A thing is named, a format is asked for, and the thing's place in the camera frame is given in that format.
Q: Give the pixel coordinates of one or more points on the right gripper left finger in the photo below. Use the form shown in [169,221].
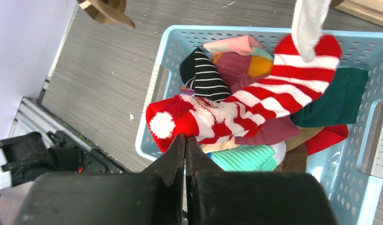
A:
[151,197]

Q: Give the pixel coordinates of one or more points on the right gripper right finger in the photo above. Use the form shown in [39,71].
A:
[216,197]

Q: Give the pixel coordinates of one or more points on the red white striped sock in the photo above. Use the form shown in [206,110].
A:
[291,85]

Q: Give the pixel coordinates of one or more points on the mint green sock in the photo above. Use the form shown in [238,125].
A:
[248,158]

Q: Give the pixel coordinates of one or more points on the black striped sock in basket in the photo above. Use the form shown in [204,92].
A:
[200,74]

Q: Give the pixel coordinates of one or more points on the light blue plastic basket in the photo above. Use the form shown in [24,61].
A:
[351,172]

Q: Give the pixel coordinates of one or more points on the dark green sock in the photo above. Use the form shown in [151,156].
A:
[339,104]

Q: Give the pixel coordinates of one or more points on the pink sock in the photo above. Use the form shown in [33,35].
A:
[242,45]

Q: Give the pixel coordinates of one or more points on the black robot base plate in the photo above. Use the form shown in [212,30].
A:
[27,157]

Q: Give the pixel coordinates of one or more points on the wooden drying rack frame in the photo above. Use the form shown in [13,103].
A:
[369,10]

